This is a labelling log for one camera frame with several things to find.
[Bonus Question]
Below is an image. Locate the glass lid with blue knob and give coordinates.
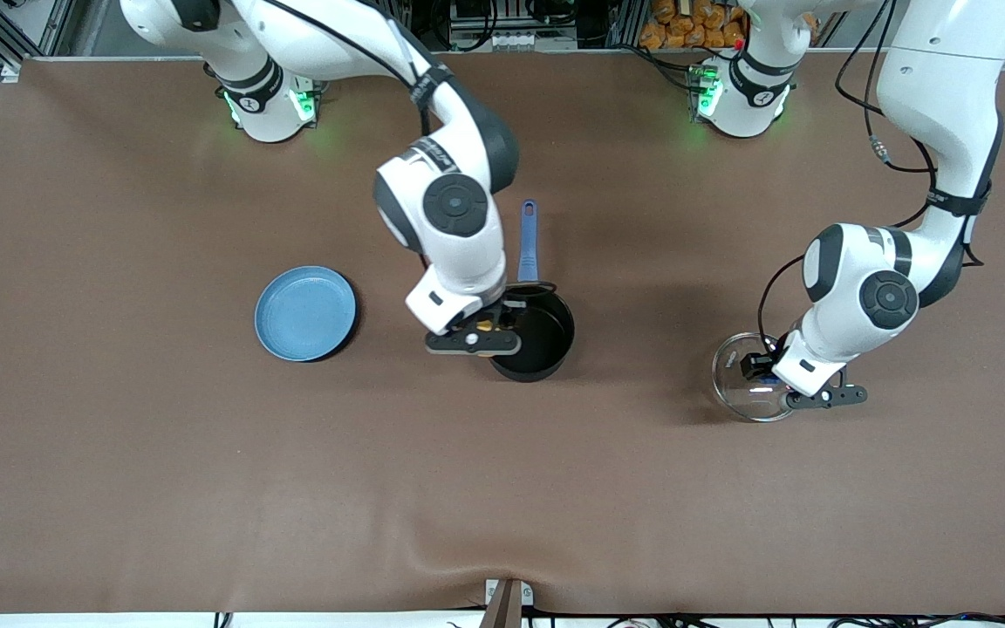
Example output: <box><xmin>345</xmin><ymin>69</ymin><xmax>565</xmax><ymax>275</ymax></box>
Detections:
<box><xmin>712</xmin><ymin>331</ymin><xmax>798</xmax><ymax>424</ymax></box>

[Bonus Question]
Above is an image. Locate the brown table mat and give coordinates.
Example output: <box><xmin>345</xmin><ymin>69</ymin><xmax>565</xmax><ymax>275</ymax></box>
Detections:
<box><xmin>0</xmin><ymin>51</ymin><xmax>1005</xmax><ymax>616</ymax></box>

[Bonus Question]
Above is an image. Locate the blue round plate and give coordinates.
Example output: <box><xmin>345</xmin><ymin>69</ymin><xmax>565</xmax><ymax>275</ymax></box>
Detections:
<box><xmin>254</xmin><ymin>265</ymin><xmax>358</xmax><ymax>363</ymax></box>

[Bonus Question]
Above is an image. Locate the bag of orange items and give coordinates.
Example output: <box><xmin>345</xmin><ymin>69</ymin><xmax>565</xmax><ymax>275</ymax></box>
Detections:
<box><xmin>639</xmin><ymin>0</ymin><xmax>746</xmax><ymax>51</ymax></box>

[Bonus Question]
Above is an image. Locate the black pot with blue handle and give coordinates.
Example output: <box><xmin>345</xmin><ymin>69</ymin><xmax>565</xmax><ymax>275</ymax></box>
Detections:
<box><xmin>489</xmin><ymin>199</ymin><xmax>577</xmax><ymax>383</ymax></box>

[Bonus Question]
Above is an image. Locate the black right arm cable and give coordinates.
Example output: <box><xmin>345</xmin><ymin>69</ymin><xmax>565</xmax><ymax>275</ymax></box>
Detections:
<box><xmin>232</xmin><ymin>0</ymin><xmax>453</xmax><ymax>136</ymax></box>

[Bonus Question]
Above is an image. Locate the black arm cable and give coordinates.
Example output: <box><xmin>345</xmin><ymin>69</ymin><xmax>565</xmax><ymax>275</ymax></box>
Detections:
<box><xmin>755</xmin><ymin>0</ymin><xmax>988</xmax><ymax>354</ymax></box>
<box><xmin>232</xmin><ymin>0</ymin><xmax>453</xmax><ymax>136</ymax></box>

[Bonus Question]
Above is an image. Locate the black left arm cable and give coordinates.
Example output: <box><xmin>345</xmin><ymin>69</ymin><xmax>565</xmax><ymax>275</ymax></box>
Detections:
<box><xmin>755</xmin><ymin>0</ymin><xmax>988</xmax><ymax>354</ymax></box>

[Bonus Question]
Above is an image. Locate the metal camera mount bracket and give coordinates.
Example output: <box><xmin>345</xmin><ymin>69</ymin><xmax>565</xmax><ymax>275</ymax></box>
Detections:
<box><xmin>478</xmin><ymin>577</ymin><xmax>535</xmax><ymax>628</ymax></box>

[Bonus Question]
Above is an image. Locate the aluminium frame strut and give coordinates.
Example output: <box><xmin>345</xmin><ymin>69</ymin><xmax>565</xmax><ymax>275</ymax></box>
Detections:
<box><xmin>0</xmin><ymin>0</ymin><xmax>76</xmax><ymax>81</ymax></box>

